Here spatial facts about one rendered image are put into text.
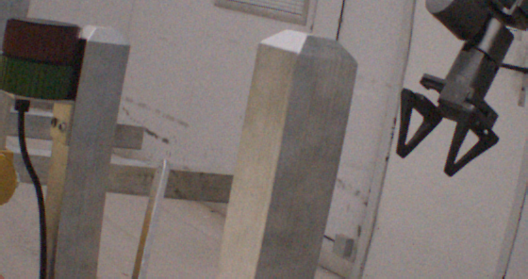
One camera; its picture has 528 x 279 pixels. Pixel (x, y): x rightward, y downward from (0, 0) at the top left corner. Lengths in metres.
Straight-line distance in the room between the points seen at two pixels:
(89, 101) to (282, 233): 0.25
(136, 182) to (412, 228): 3.47
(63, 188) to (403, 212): 3.88
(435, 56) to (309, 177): 3.99
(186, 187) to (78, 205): 0.39
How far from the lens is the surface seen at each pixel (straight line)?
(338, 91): 0.53
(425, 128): 1.37
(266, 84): 0.53
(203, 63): 6.06
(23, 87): 0.72
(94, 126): 0.75
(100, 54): 0.74
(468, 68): 1.31
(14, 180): 0.98
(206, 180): 1.14
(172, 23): 6.45
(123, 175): 1.10
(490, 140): 1.29
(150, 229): 0.82
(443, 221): 4.39
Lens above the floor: 1.15
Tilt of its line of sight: 7 degrees down
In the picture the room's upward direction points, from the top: 11 degrees clockwise
